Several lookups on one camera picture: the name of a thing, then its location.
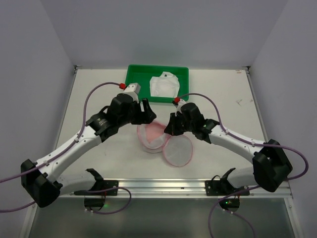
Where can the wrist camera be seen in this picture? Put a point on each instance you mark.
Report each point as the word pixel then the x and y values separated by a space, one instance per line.
pixel 133 90
pixel 178 103

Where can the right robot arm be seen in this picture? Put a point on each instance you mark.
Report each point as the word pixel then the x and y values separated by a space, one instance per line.
pixel 270 166

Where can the aluminium mounting rail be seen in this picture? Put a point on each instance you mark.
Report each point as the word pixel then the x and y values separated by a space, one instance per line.
pixel 163 187

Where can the green plastic tray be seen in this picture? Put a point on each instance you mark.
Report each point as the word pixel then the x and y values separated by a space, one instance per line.
pixel 142 74

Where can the white bra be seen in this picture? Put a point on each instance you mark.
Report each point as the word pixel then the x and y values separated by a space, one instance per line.
pixel 166 85

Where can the white mesh laundry bag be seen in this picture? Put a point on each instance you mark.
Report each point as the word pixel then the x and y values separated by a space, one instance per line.
pixel 177 150

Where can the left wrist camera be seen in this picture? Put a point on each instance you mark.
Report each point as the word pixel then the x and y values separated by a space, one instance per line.
pixel 133 90

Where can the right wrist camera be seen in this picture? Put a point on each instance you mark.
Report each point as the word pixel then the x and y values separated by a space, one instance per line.
pixel 178 103

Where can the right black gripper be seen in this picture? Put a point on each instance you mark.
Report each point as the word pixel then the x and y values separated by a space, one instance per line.
pixel 177 123

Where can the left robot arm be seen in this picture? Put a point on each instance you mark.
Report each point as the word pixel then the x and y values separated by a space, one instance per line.
pixel 42 178

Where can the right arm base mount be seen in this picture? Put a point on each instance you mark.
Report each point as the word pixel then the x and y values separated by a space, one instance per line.
pixel 219 186

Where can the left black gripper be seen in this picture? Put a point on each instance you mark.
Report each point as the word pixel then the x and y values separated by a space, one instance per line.
pixel 142 112

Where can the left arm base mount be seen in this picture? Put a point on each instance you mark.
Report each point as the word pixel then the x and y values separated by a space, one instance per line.
pixel 96 201

